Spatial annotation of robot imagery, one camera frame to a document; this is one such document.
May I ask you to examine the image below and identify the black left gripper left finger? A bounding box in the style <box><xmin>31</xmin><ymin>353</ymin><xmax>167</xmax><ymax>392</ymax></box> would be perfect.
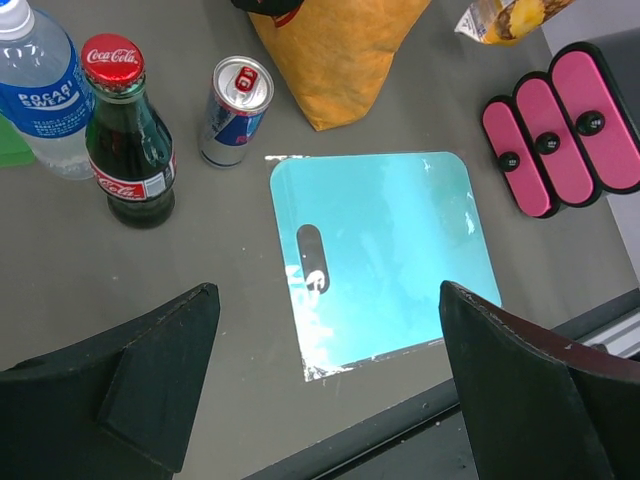
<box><xmin>1</xmin><ymin>283</ymin><xmax>220</xmax><ymax>473</ymax></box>

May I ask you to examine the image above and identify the glass cola bottle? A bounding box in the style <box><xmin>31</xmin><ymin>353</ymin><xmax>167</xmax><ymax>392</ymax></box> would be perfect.
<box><xmin>81</xmin><ymin>33</ymin><xmax>176</xmax><ymax>229</ymax></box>

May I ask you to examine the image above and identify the black and pink drawer box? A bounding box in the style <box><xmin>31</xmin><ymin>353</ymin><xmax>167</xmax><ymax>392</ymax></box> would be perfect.
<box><xmin>481</xmin><ymin>30</ymin><xmax>639</xmax><ymax>218</ymax></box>

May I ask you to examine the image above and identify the energy drink can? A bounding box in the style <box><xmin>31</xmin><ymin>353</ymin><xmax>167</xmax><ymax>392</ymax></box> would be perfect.
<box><xmin>199</xmin><ymin>55</ymin><xmax>274</xmax><ymax>168</ymax></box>

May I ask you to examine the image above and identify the orange canvas bag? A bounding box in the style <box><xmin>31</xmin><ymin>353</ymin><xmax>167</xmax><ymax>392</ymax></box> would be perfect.
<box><xmin>232</xmin><ymin>0</ymin><xmax>430</xmax><ymax>131</ymax></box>

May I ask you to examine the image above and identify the orange juice carton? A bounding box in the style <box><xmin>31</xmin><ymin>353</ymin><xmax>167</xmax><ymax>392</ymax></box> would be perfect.
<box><xmin>454</xmin><ymin>0</ymin><xmax>574</xmax><ymax>45</ymax></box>

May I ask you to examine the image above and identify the turquoise cutting board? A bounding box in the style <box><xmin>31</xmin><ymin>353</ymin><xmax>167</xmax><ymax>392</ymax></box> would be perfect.
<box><xmin>268</xmin><ymin>152</ymin><xmax>501</xmax><ymax>382</ymax></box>

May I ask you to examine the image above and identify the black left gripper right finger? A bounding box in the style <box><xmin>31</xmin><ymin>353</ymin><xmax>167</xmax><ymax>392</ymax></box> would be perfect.
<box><xmin>439</xmin><ymin>281</ymin><xmax>639</xmax><ymax>479</ymax></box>

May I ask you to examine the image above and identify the green board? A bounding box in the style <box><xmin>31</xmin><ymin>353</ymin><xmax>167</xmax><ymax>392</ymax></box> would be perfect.
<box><xmin>0</xmin><ymin>116</ymin><xmax>35</xmax><ymax>168</ymax></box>

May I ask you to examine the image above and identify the clear water bottle blue label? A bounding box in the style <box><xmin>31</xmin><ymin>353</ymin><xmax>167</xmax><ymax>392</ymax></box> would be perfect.
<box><xmin>1</xmin><ymin>0</ymin><xmax>94</xmax><ymax>180</ymax></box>

